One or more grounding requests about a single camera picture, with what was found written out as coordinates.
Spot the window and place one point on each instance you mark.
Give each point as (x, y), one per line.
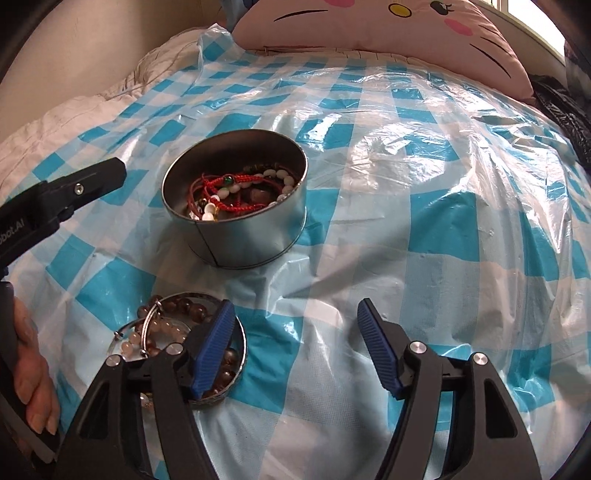
(531, 18)

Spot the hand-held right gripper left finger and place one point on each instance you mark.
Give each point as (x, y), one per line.
(212, 350)

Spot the whale print curtain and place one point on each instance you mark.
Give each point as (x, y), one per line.
(231, 5)

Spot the round metal tin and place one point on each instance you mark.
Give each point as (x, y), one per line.
(249, 240)

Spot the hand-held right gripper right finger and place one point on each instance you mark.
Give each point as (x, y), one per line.
(376, 350)

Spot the person's left hand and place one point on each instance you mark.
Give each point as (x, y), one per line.
(39, 369)

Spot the blue checked plastic sheet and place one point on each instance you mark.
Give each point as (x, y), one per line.
(415, 230)

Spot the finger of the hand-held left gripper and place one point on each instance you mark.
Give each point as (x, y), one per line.
(92, 182)

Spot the black puffer jacket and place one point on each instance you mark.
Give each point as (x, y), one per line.
(568, 115)

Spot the white quilt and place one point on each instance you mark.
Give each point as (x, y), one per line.
(69, 120)

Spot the pink cat face pillow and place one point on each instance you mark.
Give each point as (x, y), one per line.
(369, 27)

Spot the thin silver bangle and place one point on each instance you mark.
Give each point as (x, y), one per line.
(147, 323)

